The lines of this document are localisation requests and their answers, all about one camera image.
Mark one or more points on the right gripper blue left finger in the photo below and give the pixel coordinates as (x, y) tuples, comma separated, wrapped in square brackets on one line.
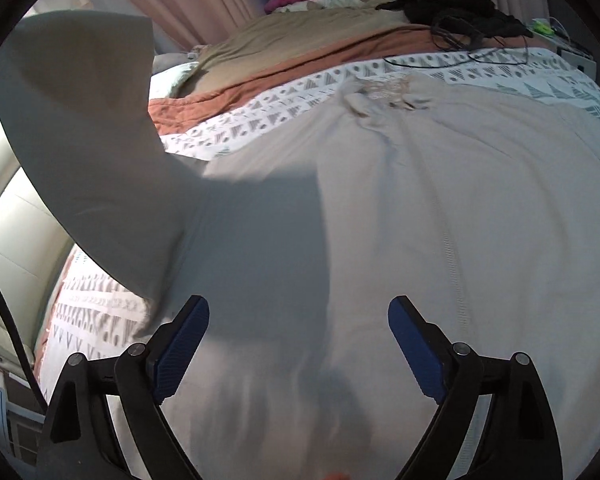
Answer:
[(173, 346)]

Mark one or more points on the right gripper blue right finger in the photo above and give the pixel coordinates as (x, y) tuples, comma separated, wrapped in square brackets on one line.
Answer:
[(424, 347)]

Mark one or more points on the beige large jacket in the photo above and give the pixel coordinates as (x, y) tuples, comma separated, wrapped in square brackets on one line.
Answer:
[(248, 430)]

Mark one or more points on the black clothes pile on bed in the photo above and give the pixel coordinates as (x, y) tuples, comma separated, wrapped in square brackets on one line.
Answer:
[(475, 19)]

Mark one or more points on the white geometric patterned bedspread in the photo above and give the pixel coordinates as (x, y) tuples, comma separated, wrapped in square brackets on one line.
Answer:
[(472, 190)]

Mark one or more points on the cream padded headboard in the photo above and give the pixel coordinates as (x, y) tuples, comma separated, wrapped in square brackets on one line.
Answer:
[(33, 249)]

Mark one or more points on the rust orange quilt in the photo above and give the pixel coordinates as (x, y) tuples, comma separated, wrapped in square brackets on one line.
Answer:
[(280, 80)]

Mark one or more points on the white pillow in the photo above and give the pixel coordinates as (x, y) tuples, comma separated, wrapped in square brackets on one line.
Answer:
[(165, 83)]

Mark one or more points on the olive tan blanket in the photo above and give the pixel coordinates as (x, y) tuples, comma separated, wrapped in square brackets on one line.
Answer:
[(277, 38)]

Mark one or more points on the white bedside drawer cabinet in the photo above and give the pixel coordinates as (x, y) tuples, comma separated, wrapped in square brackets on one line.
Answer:
[(576, 55)]

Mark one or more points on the green object on cabinet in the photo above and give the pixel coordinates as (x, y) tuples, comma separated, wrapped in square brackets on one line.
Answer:
[(542, 27)]

